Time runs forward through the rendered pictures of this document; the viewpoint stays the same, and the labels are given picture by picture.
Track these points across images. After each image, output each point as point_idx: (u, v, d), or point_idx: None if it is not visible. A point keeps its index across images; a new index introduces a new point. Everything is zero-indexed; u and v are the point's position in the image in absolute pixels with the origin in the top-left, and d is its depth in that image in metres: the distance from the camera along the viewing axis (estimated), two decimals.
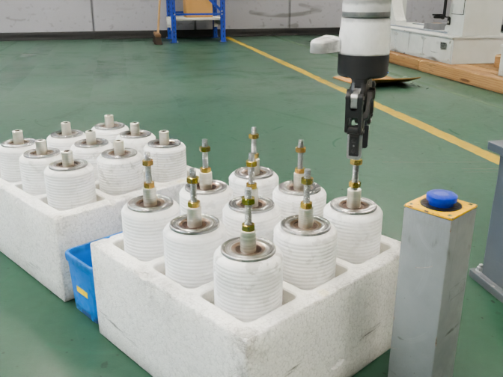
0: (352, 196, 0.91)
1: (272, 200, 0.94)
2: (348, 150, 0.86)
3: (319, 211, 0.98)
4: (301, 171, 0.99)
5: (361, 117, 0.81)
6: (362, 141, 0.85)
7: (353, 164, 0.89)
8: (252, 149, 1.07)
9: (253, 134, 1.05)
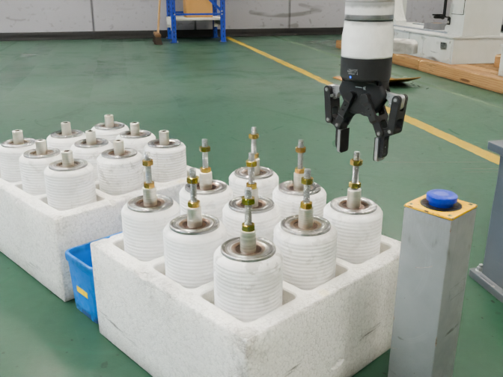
0: (352, 196, 0.91)
1: (272, 200, 0.94)
2: (344, 142, 0.92)
3: (319, 211, 0.98)
4: (301, 171, 0.99)
5: (324, 106, 0.90)
6: (340, 136, 0.90)
7: (362, 164, 0.90)
8: (252, 149, 1.07)
9: (253, 134, 1.05)
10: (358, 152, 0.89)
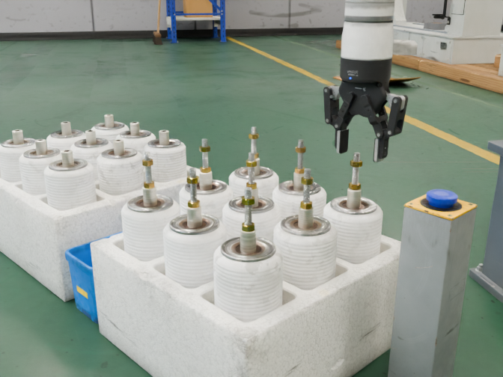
0: (352, 196, 0.91)
1: (272, 200, 0.94)
2: (343, 143, 0.92)
3: (319, 211, 0.98)
4: (301, 171, 0.99)
5: (324, 107, 0.90)
6: (340, 138, 0.89)
7: (352, 166, 0.90)
8: (252, 149, 1.07)
9: (253, 134, 1.05)
10: (355, 152, 0.89)
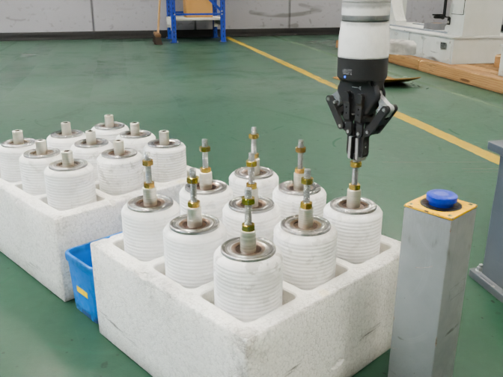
0: (352, 196, 0.91)
1: (272, 200, 0.94)
2: None
3: (319, 211, 0.98)
4: (301, 171, 0.99)
5: (332, 115, 0.90)
6: (351, 143, 0.89)
7: (361, 166, 0.90)
8: (252, 149, 1.07)
9: (253, 134, 1.05)
10: None
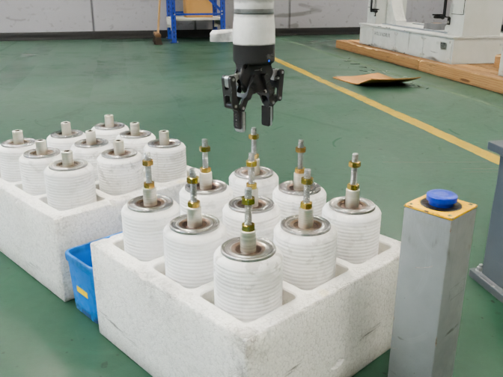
0: (350, 196, 0.91)
1: (272, 200, 0.94)
2: (236, 124, 1.03)
3: (319, 211, 0.98)
4: (301, 171, 0.99)
5: (231, 96, 0.98)
6: (245, 117, 1.02)
7: (358, 167, 0.89)
8: (256, 149, 1.07)
9: (256, 134, 1.06)
10: (354, 153, 0.89)
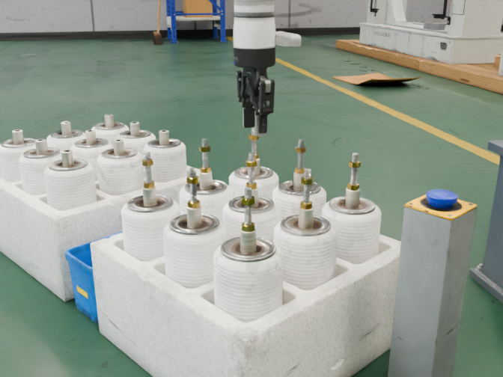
0: (350, 196, 0.91)
1: (272, 200, 0.94)
2: (252, 120, 1.08)
3: (319, 211, 0.98)
4: (301, 171, 0.99)
5: (237, 87, 1.08)
6: (243, 114, 1.07)
7: (358, 167, 0.89)
8: (253, 149, 1.07)
9: (251, 134, 1.06)
10: (354, 153, 0.89)
